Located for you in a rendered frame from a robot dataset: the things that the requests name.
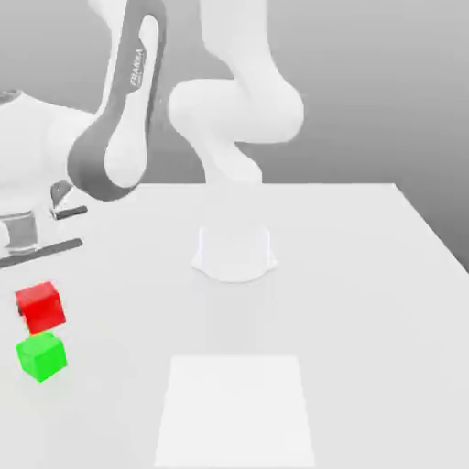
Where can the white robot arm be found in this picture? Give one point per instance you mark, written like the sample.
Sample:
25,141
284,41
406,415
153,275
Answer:
238,110

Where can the small green cube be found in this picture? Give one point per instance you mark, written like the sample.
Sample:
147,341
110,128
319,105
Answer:
41,357

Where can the small red cube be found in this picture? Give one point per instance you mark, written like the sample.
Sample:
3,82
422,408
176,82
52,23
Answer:
42,307

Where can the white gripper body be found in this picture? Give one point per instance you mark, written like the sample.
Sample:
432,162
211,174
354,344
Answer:
40,251

